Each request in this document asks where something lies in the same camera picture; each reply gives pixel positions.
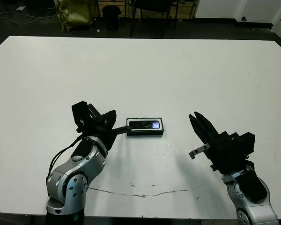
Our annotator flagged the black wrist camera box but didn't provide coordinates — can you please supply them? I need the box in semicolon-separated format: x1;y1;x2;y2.
233;132;256;157
71;101;90;128

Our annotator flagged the yellow-green bag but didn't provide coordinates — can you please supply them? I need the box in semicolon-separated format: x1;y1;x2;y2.
56;0;95;32

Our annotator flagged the slim black camera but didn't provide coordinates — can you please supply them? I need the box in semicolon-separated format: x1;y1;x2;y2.
128;120;161;130

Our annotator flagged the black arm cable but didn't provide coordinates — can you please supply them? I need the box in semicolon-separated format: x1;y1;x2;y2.
244;159;256;173
45;134;85;184

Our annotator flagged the black box with white tray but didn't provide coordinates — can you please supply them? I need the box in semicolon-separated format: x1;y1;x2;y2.
126;116;166;137

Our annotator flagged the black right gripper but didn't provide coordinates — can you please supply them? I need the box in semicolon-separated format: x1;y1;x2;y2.
189;112;248;175

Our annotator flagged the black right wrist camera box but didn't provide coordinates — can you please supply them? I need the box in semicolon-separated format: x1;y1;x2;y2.
233;132;256;157

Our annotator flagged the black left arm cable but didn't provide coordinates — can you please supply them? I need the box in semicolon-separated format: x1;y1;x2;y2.
45;134;85;184

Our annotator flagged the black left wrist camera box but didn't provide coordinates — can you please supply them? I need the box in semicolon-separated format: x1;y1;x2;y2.
71;101;90;128

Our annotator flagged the white floor cable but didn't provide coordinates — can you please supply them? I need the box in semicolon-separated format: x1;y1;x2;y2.
0;8;59;24

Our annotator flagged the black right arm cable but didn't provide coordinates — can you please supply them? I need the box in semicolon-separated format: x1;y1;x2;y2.
244;159;256;173

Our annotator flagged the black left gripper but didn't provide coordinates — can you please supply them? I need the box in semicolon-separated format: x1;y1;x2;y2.
78;104;132;153

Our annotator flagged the black chair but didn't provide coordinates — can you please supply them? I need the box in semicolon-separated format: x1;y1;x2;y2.
129;0;179;38

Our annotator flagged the black trash bin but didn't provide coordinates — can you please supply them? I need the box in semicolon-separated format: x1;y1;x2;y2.
101;5;122;31

